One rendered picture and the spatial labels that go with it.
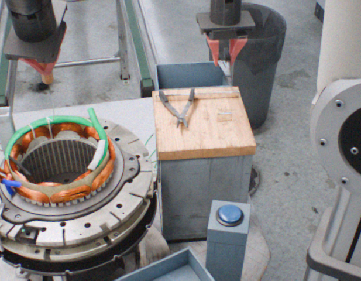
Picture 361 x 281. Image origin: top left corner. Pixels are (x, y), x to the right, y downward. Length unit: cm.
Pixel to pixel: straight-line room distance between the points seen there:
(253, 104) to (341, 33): 220
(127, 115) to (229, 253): 72
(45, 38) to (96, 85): 237
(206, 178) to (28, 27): 53
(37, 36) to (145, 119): 87
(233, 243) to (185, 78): 49
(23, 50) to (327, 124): 41
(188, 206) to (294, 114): 183
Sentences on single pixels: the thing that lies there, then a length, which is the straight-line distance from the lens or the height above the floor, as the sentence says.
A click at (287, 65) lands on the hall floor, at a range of 330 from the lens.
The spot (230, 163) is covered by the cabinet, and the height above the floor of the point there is 102.
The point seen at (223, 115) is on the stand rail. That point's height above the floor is 108.
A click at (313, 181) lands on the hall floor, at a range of 253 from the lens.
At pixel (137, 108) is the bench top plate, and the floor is 78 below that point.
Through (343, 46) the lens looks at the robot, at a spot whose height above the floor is 152.
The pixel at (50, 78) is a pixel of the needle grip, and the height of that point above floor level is 129.
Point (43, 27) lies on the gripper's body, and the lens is 71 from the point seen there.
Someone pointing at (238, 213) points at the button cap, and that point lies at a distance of 93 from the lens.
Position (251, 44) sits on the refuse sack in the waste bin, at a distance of 239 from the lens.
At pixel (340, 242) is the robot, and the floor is 121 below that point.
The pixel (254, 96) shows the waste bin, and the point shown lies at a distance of 260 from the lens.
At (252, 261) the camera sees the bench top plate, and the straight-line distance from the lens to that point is 120.
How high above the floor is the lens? 174
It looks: 41 degrees down
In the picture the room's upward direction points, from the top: straight up
